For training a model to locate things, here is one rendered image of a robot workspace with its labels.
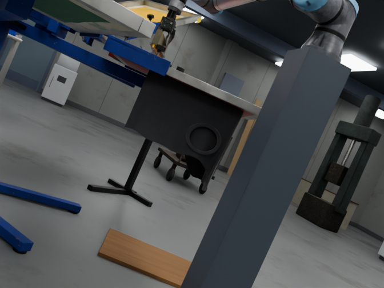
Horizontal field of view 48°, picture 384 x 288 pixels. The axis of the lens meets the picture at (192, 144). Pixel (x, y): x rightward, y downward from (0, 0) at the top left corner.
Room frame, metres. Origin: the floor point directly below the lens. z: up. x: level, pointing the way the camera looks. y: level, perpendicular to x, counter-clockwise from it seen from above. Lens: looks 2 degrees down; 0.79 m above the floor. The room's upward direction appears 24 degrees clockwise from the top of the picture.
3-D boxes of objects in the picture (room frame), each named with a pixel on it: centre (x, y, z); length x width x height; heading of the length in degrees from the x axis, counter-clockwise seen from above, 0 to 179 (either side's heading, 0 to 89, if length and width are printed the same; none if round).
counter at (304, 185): (11.02, -3.62, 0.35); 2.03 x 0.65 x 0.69; 15
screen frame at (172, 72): (2.22, 0.15, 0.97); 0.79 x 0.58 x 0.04; 91
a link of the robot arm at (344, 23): (1.58, -0.29, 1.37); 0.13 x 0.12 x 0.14; 128
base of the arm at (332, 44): (1.58, -0.30, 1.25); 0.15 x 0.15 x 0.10
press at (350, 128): (8.63, -2.94, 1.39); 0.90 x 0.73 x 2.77; 15
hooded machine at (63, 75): (9.27, 3.15, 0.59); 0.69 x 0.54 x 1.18; 16
